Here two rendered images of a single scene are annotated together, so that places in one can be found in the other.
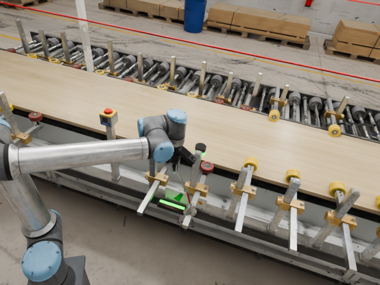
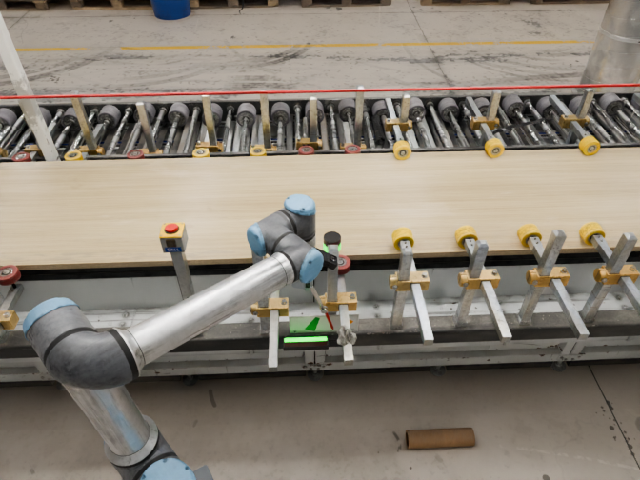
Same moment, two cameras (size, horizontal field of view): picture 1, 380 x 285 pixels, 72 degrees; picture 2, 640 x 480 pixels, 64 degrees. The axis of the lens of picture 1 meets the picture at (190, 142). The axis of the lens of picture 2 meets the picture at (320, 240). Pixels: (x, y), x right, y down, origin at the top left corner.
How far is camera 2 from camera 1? 0.45 m
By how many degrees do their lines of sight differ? 12
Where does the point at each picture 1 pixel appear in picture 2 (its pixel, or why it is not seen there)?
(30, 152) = (149, 330)
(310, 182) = (490, 238)
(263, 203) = (433, 290)
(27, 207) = (125, 418)
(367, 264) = (592, 323)
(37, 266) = not seen: outside the picture
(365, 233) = (577, 284)
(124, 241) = (227, 430)
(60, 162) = (190, 329)
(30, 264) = not seen: outside the picture
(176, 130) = (307, 227)
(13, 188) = (106, 395)
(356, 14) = not seen: outside the picture
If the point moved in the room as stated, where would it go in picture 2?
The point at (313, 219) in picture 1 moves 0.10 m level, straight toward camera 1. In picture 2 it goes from (507, 288) to (503, 304)
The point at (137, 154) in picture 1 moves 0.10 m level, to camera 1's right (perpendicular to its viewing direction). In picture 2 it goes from (280, 282) to (319, 273)
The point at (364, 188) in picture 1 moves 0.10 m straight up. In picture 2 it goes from (560, 221) to (568, 202)
